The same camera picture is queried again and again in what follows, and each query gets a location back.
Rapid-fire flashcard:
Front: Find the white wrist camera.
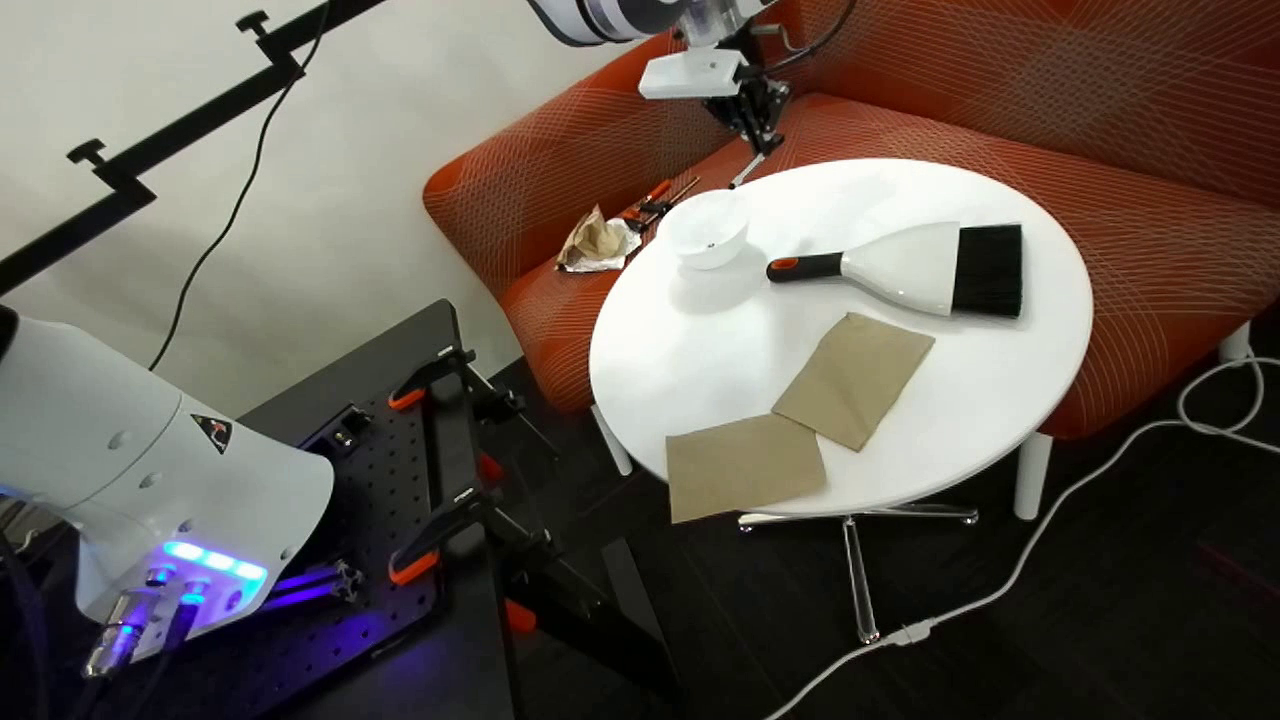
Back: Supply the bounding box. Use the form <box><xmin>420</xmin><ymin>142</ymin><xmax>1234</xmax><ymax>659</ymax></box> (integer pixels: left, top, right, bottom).
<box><xmin>632</xmin><ymin>50</ymin><xmax>753</xmax><ymax>108</ymax></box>

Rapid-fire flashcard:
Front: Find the metal table frame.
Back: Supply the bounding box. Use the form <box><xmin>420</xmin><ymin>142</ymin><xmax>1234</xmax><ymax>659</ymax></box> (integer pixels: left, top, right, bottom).
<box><xmin>737</xmin><ymin>502</ymin><xmax>987</xmax><ymax>650</ymax></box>

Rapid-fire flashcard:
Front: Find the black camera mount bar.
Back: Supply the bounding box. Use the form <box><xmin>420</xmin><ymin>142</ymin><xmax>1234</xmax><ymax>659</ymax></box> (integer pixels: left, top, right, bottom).
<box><xmin>0</xmin><ymin>0</ymin><xmax>392</xmax><ymax>302</ymax></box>

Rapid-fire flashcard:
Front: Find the white bowl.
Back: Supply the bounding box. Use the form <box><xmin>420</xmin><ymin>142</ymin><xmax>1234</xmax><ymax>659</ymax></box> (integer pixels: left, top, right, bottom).
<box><xmin>656</xmin><ymin>189</ymin><xmax>759</xmax><ymax>282</ymax></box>

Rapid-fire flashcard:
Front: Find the brush with orange black handle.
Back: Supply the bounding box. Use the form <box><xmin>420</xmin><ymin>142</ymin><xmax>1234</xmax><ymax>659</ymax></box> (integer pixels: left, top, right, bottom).
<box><xmin>763</xmin><ymin>220</ymin><xmax>1027</xmax><ymax>325</ymax></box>

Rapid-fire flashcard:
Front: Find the white table leg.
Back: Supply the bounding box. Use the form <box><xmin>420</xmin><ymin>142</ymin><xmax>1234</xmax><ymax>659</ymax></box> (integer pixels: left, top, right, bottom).
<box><xmin>587</xmin><ymin>396</ymin><xmax>640</xmax><ymax>484</ymax></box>
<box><xmin>1009</xmin><ymin>424</ymin><xmax>1061</xmax><ymax>530</ymax></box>

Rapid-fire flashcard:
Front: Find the white cable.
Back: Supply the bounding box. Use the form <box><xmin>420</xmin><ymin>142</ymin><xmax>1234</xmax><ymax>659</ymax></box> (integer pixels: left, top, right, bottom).
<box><xmin>759</xmin><ymin>315</ymin><xmax>1280</xmax><ymax>720</ymax></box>

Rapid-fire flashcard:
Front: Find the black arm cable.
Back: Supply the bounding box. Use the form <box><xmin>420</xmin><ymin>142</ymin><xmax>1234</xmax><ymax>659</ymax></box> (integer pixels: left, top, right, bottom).
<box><xmin>763</xmin><ymin>0</ymin><xmax>863</xmax><ymax>71</ymax></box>

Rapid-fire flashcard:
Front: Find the clamp with orange handle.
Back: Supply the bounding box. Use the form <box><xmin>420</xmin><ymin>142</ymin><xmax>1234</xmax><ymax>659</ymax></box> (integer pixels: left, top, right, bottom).
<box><xmin>379</xmin><ymin>341</ymin><xmax>478</xmax><ymax>420</ymax></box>
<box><xmin>379</xmin><ymin>484</ymin><xmax>491</xmax><ymax>593</ymax></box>

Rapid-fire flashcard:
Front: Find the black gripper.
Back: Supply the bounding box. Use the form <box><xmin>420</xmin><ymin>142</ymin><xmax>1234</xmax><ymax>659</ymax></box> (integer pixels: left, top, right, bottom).
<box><xmin>698</xmin><ymin>56</ymin><xmax>790</xmax><ymax>162</ymax></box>

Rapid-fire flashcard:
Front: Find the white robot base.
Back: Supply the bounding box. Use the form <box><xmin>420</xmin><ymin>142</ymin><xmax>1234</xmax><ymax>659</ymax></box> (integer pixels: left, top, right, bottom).
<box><xmin>0</xmin><ymin>302</ymin><xmax>340</xmax><ymax>676</ymax></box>

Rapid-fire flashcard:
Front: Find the red handled tool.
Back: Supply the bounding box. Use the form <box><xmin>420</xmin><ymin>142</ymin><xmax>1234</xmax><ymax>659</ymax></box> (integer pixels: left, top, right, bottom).
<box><xmin>619</xmin><ymin>176</ymin><xmax>689</xmax><ymax>235</ymax></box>

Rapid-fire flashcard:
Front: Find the orange sofa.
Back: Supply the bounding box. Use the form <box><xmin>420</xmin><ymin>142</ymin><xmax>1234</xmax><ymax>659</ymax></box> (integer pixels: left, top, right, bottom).
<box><xmin>420</xmin><ymin>0</ymin><xmax>1280</xmax><ymax>447</ymax></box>

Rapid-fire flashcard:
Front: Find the crumpled brown paper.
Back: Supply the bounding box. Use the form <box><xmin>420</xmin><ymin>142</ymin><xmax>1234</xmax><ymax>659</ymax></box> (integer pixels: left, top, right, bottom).
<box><xmin>550</xmin><ymin>202</ymin><xmax>647</xmax><ymax>282</ymax></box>

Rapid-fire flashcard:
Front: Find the thin black hanging cable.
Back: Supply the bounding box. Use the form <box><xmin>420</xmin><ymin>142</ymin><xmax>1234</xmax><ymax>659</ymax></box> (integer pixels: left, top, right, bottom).
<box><xmin>138</xmin><ymin>37</ymin><xmax>329</xmax><ymax>380</ymax></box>

